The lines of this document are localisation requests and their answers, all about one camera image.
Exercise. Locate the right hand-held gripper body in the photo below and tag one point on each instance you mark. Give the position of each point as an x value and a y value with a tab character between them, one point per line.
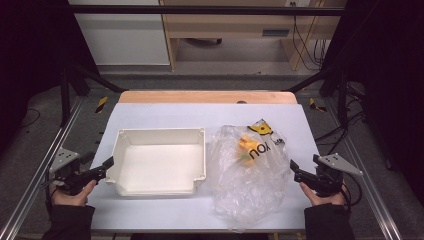
330	181

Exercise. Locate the white table cover sheet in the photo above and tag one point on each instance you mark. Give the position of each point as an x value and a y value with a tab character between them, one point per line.
173	115

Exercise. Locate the yellow black clamp right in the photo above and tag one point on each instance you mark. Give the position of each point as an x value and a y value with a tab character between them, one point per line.
315	105

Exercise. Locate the aluminium frame rail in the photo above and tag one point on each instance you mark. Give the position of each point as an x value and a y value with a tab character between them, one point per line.
363	186
36	173

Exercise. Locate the black metal stand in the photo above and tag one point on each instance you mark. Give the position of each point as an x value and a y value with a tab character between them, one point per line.
65	96
341	96

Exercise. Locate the clear plastic bag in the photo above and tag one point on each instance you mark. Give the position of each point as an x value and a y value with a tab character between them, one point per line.
250	190

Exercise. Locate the person's right hand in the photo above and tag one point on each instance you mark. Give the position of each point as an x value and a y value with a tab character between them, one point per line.
325	200

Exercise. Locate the white cabinet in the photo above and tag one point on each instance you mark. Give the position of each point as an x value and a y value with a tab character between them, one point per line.
123	36

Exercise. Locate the person's left hand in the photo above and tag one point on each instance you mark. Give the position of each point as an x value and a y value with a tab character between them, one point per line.
71	200

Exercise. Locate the white plastic bin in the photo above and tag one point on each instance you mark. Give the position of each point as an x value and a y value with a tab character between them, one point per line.
160	166

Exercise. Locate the black curtain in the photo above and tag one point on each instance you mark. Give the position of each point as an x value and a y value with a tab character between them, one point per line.
390	83
30	50

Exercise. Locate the yellow black clamp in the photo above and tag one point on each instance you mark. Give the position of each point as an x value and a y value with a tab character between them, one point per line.
101	104
315	105

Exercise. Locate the yellow toy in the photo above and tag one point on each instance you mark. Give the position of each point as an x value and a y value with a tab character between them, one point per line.
247	146

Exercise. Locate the black horizontal frame bar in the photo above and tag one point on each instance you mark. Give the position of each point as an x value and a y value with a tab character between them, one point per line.
200	10

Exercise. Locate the wooden desk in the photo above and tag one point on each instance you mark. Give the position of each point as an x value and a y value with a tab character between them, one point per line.
233	25

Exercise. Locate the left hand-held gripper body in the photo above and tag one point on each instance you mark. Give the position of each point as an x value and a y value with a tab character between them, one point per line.
63	161

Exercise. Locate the yellow black clamp left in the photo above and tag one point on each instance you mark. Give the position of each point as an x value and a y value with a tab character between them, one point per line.
101	104

